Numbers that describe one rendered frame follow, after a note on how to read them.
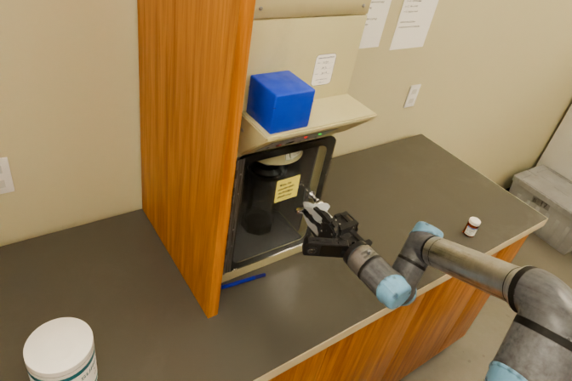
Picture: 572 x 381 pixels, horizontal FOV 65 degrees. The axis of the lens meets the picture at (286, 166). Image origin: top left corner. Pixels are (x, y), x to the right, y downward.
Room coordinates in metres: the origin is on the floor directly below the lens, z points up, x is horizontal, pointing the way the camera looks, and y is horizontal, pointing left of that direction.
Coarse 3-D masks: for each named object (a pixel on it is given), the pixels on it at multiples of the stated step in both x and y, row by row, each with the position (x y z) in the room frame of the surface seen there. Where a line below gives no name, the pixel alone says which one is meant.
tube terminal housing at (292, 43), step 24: (264, 24) 0.89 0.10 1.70; (288, 24) 0.93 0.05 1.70; (312, 24) 0.98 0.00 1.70; (336, 24) 1.02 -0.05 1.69; (360, 24) 1.07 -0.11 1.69; (264, 48) 0.90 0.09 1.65; (288, 48) 0.94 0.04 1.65; (312, 48) 0.99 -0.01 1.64; (336, 48) 1.03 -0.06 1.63; (264, 72) 0.91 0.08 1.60; (312, 72) 0.99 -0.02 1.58; (336, 72) 1.04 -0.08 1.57; (264, 264) 0.97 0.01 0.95
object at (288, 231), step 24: (312, 144) 1.01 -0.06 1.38; (264, 168) 0.92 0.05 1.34; (288, 168) 0.97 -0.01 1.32; (312, 168) 1.02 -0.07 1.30; (264, 192) 0.93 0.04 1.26; (240, 216) 0.89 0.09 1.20; (264, 216) 0.94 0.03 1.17; (288, 216) 0.99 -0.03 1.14; (240, 240) 0.89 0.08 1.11; (264, 240) 0.95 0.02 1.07; (288, 240) 1.01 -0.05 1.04; (240, 264) 0.90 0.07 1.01
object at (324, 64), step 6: (318, 54) 1.00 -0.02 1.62; (324, 54) 1.01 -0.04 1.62; (330, 54) 1.02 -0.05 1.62; (336, 54) 1.03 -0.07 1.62; (318, 60) 1.00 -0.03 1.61; (324, 60) 1.01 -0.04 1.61; (330, 60) 1.03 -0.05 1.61; (318, 66) 1.00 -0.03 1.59; (324, 66) 1.02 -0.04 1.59; (330, 66) 1.03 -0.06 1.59; (318, 72) 1.01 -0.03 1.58; (324, 72) 1.02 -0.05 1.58; (330, 72) 1.03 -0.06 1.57; (312, 78) 1.00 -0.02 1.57; (318, 78) 1.01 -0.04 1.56; (324, 78) 1.02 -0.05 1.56; (330, 78) 1.03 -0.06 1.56; (312, 84) 1.00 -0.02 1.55; (318, 84) 1.01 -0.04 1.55
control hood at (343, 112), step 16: (336, 96) 1.05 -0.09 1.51; (320, 112) 0.94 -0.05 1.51; (336, 112) 0.96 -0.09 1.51; (352, 112) 0.98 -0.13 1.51; (368, 112) 0.99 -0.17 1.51; (240, 128) 0.86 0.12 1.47; (256, 128) 0.82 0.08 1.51; (304, 128) 0.85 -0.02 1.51; (320, 128) 0.88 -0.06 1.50; (240, 144) 0.86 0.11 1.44; (256, 144) 0.81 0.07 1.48
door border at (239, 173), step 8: (240, 160) 0.87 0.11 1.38; (240, 168) 0.87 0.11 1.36; (240, 176) 0.87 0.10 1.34; (240, 184) 0.88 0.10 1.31; (232, 192) 0.86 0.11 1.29; (240, 192) 0.88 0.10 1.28; (232, 208) 0.86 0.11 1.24; (232, 216) 0.87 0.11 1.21; (232, 224) 0.87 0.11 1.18; (232, 232) 0.87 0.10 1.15; (232, 240) 0.88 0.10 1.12; (232, 248) 0.88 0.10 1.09; (224, 264) 0.86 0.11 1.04
